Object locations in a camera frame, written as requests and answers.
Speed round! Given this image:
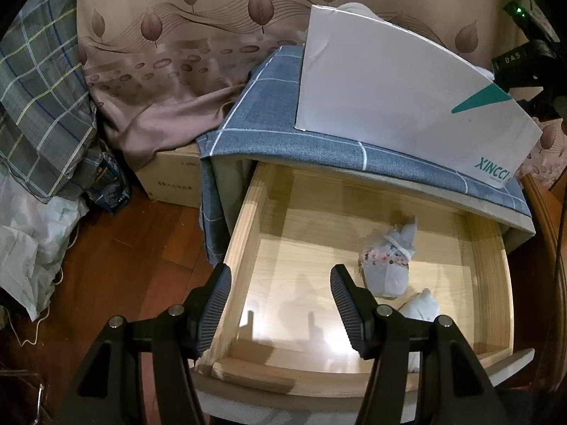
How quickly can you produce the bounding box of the white cord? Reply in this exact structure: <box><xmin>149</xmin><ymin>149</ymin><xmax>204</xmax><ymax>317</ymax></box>
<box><xmin>11</xmin><ymin>226</ymin><xmax>76</xmax><ymax>346</ymax></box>

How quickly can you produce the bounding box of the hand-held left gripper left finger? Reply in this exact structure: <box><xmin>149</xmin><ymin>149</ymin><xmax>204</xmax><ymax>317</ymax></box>
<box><xmin>53</xmin><ymin>263</ymin><xmax>233</xmax><ymax>425</ymax></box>

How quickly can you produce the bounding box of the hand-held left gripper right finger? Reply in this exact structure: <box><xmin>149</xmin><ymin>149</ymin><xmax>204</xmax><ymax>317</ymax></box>
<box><xmin>330</xmin><ymin>264</ymin><xmax>510</xmax><ymax>425</ymax></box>

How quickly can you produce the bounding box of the grey plaid cloth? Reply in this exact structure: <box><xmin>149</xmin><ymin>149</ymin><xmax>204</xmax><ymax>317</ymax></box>
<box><xmin>0</xmin><ymin>0</ymin><xmax>100</xmax><ymax>204</ymax></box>

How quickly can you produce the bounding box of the white cardboard box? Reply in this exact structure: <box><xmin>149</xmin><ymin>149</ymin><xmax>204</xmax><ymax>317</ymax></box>
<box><xmin>294</xmin><ymin>4</ymin><xmax>543</xmax><ymax>189</ymax></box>

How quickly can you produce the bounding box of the wooden drawer with grey front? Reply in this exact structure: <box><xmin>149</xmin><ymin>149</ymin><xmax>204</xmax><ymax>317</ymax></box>
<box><xmin>190</xmin><ymin>161</ymin><xmax>537</xmax><ymax>412</ymax></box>

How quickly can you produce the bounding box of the brown cardboard box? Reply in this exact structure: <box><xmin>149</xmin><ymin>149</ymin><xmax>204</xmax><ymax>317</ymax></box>
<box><xmin>133</xmin><ymin>142</ymin><xmax>204</xmax><ymax>209</ymax></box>

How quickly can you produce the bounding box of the white plastic bag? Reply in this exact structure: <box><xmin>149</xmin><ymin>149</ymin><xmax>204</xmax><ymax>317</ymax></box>
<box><xmin>0</xmin><ymin>177</ymin><xmax>91</xmax><ymax>322</ymax></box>

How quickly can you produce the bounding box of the blue checked cloth cover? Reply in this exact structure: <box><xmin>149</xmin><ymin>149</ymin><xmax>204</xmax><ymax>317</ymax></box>
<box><xmin>196</xmin><ymin>45</ymin><xmax>532</xmax><ymax>266</ymax></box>

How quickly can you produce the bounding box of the floral light blue underwear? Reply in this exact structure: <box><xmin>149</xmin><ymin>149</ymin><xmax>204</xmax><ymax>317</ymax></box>
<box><xmin>357</xmin><ymin>216</ymin><xmax>419</xmax><ymax>298</ymax></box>

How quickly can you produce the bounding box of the blue packet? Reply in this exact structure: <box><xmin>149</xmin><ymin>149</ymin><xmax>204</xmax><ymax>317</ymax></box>
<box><xmin>86</xmin><ymin>139</ymin><xmax>133</xmax><ymax>217</ymax></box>

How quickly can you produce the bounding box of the wooden bed frame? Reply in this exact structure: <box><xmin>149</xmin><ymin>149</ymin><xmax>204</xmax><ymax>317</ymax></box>
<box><xmin>520</xmin><ymin>172</ymin><xmax>567</xmax><ymax>364</ymax></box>

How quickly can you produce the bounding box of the beige leaf print curtain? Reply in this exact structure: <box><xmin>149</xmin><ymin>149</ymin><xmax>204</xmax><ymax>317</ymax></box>
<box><xmin>73</xmin><ymin>0</ymin><xmax>567</xmax><ymax>191</ymax></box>

